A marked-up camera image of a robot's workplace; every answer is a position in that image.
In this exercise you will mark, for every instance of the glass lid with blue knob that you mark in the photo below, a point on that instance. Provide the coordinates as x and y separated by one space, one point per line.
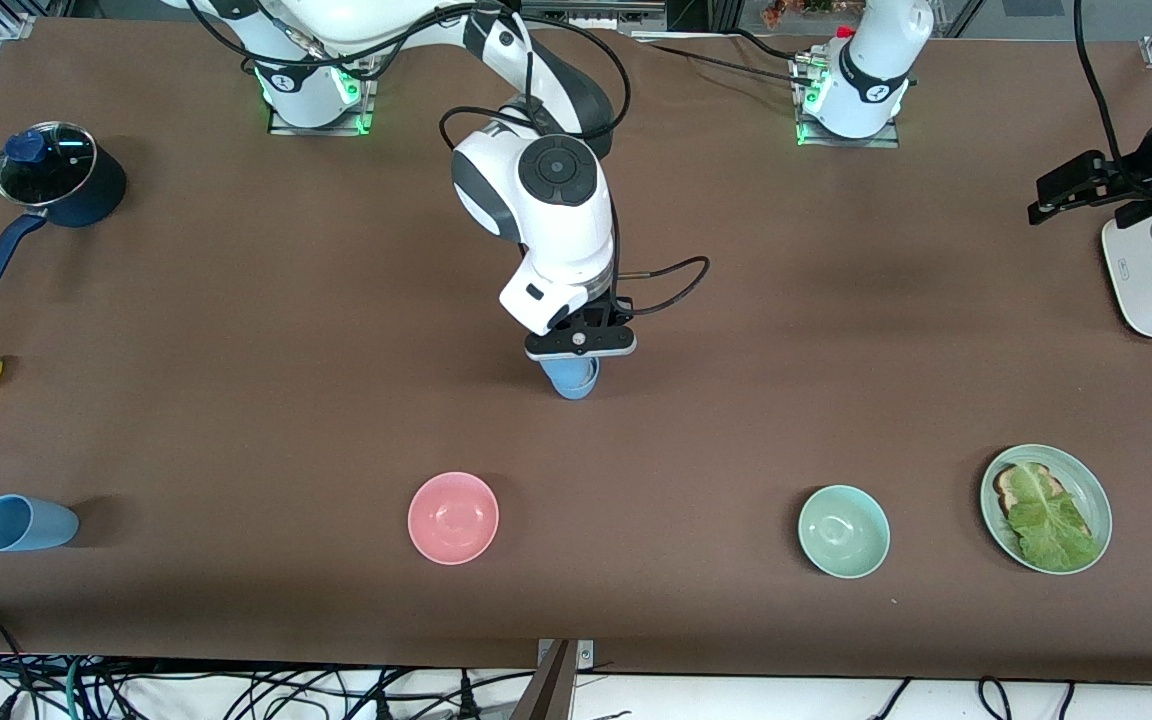
56 165

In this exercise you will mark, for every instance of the green lettuce leaf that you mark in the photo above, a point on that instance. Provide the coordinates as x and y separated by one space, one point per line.
1051 525

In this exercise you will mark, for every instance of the grey slanted pole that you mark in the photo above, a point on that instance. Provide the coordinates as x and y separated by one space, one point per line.
548 690

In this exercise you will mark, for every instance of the metal table edge bracket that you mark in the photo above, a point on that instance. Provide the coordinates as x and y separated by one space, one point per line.
586 653

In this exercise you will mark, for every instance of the colourful food items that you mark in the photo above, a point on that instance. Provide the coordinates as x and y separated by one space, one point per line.
806 10

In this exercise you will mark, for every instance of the toasted bread slice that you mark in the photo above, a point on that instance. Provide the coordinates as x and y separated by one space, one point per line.
1006 490

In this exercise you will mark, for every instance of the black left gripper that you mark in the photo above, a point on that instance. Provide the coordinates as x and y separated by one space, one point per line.
1133 168

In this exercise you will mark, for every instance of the grey metal rack unit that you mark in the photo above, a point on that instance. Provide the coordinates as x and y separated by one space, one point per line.
591 14

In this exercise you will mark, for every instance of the mint green bowl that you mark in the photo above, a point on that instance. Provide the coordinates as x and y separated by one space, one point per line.
844 531

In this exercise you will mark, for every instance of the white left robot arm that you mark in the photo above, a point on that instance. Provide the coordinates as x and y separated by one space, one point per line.
876 60

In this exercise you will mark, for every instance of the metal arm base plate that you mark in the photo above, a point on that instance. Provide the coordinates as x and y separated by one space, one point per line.
321 129
846 143

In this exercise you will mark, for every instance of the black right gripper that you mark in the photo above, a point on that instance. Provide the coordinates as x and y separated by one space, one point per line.
622 312

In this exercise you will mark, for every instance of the pink bowl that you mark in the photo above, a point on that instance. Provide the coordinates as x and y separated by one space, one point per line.
453 517

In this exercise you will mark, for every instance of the dark blue saucepan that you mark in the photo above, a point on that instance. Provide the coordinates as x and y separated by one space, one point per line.
101 190

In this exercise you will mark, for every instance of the mint green plate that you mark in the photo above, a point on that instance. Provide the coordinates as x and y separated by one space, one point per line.
1088 482

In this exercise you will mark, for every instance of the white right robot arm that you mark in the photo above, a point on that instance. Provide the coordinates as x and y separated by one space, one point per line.
556 215

